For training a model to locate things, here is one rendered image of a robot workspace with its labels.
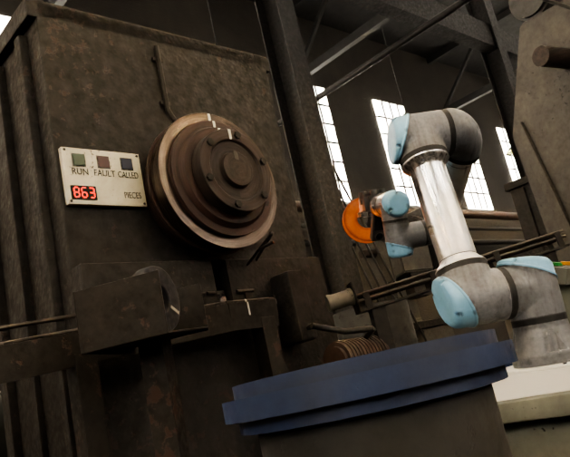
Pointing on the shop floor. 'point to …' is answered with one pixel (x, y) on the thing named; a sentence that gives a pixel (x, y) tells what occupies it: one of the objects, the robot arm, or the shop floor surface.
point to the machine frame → (120, 217)
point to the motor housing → (342, 348)
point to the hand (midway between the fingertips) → (364, 214)
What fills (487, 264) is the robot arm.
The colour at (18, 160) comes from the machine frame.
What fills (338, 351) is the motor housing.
